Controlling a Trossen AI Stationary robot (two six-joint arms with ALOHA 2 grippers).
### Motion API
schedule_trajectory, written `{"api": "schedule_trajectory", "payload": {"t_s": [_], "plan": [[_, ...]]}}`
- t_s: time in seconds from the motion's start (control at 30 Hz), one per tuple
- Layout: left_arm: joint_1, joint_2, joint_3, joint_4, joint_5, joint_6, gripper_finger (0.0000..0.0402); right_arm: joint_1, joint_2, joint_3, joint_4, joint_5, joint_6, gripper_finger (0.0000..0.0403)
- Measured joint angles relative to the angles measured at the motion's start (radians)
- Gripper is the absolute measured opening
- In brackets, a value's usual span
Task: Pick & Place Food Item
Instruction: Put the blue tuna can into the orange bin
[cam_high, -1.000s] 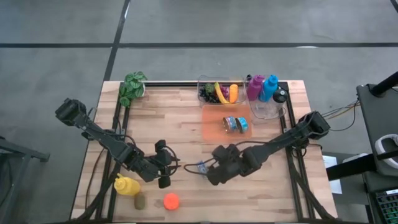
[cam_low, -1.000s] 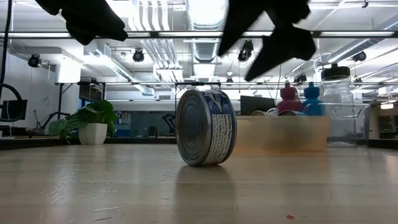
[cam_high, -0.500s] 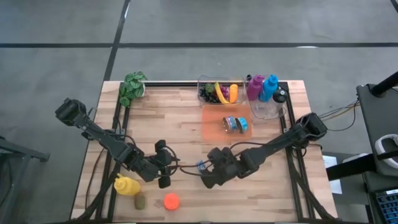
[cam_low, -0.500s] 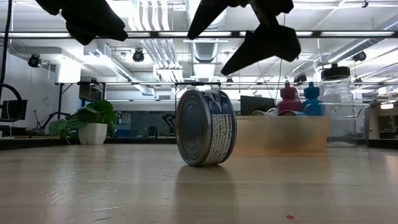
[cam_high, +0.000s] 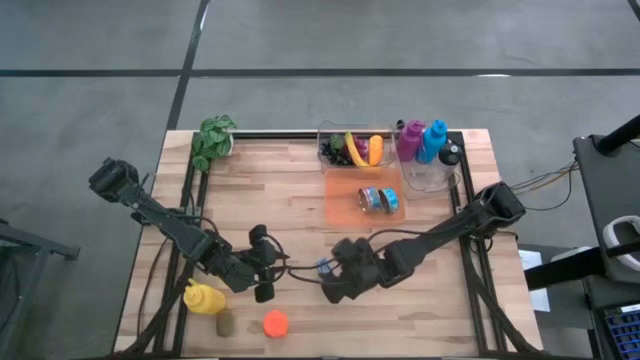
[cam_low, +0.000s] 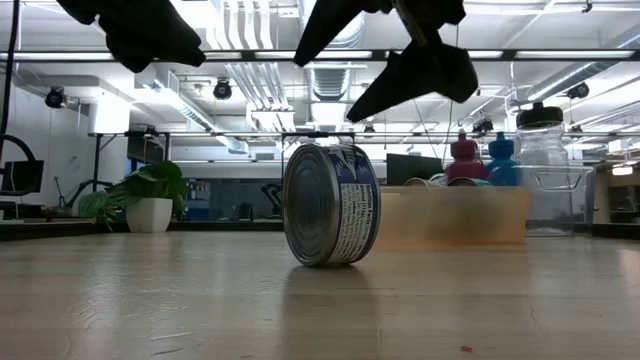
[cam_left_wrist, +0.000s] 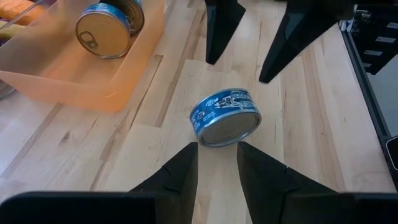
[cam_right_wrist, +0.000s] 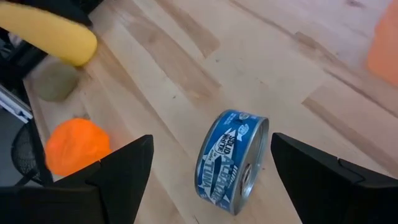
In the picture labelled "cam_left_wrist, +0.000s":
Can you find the orange yellow toy food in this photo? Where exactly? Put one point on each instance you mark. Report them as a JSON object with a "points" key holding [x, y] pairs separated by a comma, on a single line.
{"points": [[15, 9]]}

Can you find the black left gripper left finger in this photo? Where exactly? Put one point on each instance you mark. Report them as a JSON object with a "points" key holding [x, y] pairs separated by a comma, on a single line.
{"points": [[149, 205]]}

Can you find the yellow toy banana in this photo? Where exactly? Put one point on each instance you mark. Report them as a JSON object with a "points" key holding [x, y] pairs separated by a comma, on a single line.
{"points": [[7, 29]]}

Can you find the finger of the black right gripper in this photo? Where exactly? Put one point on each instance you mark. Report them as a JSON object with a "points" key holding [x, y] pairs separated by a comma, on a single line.
{"points": [[298, 34], [220, 28]]}

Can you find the black equipment cart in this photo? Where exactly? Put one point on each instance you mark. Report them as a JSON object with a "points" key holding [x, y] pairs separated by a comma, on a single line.
{"points": [[379, 40]]}

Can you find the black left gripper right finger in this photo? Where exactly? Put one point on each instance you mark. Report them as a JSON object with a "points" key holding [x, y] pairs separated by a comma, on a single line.
{"points": [[280, 202]]}

